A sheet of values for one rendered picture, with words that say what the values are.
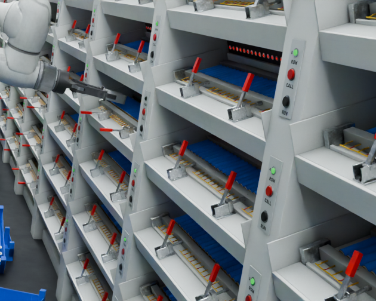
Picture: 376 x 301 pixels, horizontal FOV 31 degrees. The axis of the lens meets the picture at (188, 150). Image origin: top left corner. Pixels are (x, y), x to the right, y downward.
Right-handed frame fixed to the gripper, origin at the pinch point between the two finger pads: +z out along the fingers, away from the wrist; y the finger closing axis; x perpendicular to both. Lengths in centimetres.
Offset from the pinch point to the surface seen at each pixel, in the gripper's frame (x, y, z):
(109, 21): -22.9, 14.7, -4.9
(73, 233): 53, 15, 4
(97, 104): 5.4, 14.4, -0.8
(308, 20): -30, -122, -10
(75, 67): 0, 84, 4
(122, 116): 3.8, -16.2, -0.4
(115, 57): -12.5, -4.3, -4.6
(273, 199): -2, -122, -5
